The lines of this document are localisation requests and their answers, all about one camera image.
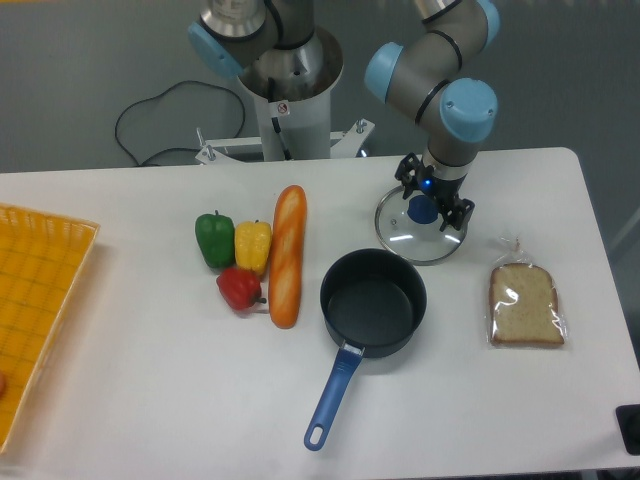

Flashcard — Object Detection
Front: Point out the bagged bread slice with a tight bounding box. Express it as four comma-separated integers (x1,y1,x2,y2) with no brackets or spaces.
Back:
486,234,568,349

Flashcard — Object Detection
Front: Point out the black floor cable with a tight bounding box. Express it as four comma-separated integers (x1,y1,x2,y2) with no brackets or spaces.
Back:
114,80,247,167

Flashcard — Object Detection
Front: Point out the yellow woven basket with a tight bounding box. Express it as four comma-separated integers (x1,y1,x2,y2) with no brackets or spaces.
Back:
1,203,100,454

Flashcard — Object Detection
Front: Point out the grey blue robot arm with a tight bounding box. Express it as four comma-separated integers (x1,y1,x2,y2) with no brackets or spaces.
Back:
187,1,500,230

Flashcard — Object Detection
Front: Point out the green toy bell pepper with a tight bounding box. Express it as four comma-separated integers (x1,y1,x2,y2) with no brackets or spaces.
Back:
194,210,235,269

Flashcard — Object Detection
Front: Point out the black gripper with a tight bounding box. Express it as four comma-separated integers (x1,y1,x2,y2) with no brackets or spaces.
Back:
394,152,474,231

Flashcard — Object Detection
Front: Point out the yellow toy bell pepper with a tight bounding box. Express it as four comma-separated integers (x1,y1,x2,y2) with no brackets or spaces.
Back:
234,221,272,277

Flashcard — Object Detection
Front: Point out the glass lid with blue knob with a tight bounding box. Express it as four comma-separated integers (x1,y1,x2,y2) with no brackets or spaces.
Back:
374,186,467,266

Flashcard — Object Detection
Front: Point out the black device at table edge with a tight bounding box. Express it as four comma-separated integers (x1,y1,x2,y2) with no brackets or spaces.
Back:
615,404,640,456

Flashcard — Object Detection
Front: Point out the red toy bell pepper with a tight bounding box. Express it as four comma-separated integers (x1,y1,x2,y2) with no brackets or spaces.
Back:
216,267,267,311

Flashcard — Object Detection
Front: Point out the dark saucepan with blue handle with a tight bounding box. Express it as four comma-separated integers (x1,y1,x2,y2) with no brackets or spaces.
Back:
303,248,427,451

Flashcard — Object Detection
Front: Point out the orange toy baguette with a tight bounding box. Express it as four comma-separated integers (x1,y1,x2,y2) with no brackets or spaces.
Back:
268,185,307,329

